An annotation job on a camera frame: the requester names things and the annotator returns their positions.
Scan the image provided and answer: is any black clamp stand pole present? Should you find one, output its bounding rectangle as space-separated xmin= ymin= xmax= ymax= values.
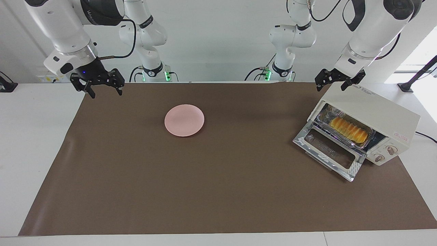
xmin=398 ymin=55 xmax=437 ymax=93

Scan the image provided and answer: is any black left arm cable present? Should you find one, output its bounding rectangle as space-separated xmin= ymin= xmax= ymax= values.
xmin=307 ymin=0 xmax=401 ymax=60

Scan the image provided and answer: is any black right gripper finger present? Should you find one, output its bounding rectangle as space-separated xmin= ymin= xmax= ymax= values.
xmin=106 ymin=68 xmax=125 ymax=96
xmin=70 ymin=76 xmax=96 ymax=99

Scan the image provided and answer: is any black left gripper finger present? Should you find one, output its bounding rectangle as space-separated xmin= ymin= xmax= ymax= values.
xmin=341 ymin=70 xmax=366 ymax=91
xmin=315 ymin=68 xmax=335 ymax=92

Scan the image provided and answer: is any black oven power cord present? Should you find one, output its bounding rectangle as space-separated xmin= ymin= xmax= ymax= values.
xmin=415 ymin=132 xmax=437 ymax=143

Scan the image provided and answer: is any cream toaster oven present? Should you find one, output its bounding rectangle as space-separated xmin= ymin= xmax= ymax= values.
xmin=307 ymin=83 xmax=421 ymax=166

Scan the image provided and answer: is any black base cable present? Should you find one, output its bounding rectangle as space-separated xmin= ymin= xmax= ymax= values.
xmin=129 ymin=65 xmax=145 ymax=82
xmin=244 ymin=54 xmax=277 ymax=82

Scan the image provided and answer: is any golden ridged bread loaf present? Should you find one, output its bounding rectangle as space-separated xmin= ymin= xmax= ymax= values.
xmin=329 ymin=117 xmax=369 ymax=144

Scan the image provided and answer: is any black table clamp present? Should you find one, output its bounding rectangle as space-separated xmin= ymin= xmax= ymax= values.
xmin=0 ymin=71 xmax=18 ymax=93

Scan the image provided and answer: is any pink round plate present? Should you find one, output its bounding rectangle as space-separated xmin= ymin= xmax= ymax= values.
xmin=164 ymin=104 xmax=205 ymax=137

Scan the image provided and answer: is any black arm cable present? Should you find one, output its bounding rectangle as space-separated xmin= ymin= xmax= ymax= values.
xmin=307 ymin=0 xmax=401 ymax=60
xmin=97 ymin=19 xmax=137 ymax=61

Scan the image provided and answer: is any brown table mat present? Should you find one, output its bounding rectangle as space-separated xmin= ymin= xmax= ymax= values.
xmin=18 ymin=81 xmax=437 ymax=237

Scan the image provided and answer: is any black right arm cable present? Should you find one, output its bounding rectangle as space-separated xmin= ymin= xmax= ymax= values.
xmin=97 ymin=19 xmax=137 ymax=61

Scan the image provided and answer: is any glass oven door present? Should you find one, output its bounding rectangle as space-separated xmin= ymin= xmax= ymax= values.
xmin=293 ymin=120 xmax=367 ymax=182

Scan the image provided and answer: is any aluminium foil tray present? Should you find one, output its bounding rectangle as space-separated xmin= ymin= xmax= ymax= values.
xmin=316 ymin=104 xmax=376 ymax=151

